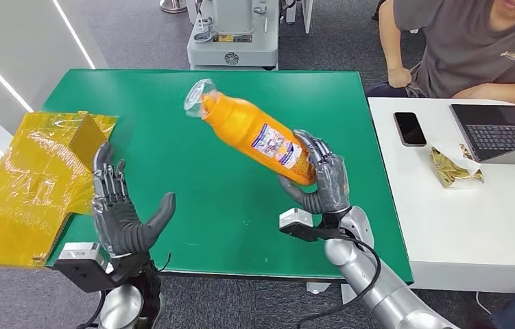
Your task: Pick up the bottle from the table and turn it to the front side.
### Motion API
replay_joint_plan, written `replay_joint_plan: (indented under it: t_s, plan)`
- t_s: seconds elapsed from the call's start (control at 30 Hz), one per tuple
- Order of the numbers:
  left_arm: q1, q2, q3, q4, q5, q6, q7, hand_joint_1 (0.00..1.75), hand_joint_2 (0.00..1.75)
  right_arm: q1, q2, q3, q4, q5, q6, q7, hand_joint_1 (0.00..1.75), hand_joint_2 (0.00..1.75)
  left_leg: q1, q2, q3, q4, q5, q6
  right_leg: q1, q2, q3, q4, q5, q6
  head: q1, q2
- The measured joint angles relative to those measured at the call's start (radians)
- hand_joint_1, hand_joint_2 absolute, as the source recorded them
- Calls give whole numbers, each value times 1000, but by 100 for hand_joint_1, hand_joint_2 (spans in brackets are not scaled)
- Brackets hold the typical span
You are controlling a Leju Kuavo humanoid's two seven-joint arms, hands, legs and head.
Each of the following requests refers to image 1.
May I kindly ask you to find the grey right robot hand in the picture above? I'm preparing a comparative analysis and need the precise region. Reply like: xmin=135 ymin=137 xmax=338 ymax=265
xmin=278 ymin=129 xmax=352 ymax=215

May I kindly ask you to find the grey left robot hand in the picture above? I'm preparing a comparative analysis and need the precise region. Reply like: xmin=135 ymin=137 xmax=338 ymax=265
xmin=92 ymin=141 xmax=177 ymax=260

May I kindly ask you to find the orange plastic bottle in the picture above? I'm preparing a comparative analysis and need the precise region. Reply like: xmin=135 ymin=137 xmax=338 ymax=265
xmin=183 ymin=78 xmax=318 ymax=187

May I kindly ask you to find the black smartphone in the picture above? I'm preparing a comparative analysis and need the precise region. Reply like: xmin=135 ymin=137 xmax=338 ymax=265
xmin=393 ymin=112 xmax=427 ymax=147

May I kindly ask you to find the yellow taped cardboard box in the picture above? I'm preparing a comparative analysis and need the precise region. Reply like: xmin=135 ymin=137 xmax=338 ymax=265
xmin=0 ymin=111 xmax=119 ymax=269

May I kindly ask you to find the white table leg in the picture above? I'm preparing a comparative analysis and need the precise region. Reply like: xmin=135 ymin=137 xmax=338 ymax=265
xmin=306 ymin=281 xmax=332 ymax=295

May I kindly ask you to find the gold snack wrapper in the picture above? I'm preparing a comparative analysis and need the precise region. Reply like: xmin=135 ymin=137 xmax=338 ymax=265
xmin=429 ymin=141 xmax=484 ymax=189

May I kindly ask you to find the person's right hand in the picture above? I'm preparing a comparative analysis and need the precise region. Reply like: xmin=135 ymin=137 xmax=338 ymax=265
xmin=387 ymin=66 xmax=414 ymax=89

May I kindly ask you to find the white furniture leg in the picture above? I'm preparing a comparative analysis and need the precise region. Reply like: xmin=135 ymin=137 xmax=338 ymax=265
xmin=284 ymin=0 xmax=313 ymax=36

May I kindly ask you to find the grey laptop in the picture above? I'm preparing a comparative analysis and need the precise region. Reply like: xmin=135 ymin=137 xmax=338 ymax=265
xmin=449 ymin=104 xmax=515 ymax=165

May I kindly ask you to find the person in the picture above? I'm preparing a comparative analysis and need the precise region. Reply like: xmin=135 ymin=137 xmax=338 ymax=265
xmin=364 ymin=0 xmax=515 ymax=106

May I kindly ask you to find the chrome stand base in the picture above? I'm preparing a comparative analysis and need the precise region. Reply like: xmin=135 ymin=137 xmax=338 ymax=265
xmin=159 ymin=0 xmax=189 ymax=16

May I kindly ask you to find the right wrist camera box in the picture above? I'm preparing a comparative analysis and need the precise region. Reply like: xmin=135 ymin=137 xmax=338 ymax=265
xmin=278 ymin=208 xmax=344 ymax=243

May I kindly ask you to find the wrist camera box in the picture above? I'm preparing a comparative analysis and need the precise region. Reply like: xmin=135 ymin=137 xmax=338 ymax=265
xmin=278 ymin=208 xmax=344 ymax=243
xmin=52 ymin=241 xmax=115 ymax=294

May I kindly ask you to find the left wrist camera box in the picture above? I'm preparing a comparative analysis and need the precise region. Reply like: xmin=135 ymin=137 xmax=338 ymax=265
xmin=52 ymin=241 xmax=115 ymax=294

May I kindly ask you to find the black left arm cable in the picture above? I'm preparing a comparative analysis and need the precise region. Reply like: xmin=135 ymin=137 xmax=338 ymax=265
xmin=75 ymin=290 xmax=106 ymax=329

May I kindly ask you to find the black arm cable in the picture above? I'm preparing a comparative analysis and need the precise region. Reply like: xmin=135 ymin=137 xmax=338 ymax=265
xmin=296 ymin=236 xmax=381 ymax=329
xmin=75 ymin=290 xmax=106 ymax=329

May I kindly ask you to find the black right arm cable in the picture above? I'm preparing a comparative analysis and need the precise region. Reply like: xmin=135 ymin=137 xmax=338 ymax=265
xmin=296 ymin=236 xmax=381 ymax=329

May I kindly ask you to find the white cable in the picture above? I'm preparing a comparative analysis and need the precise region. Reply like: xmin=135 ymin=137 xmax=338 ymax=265
xmin=474 ymin=290 xmax=492 ymax=315

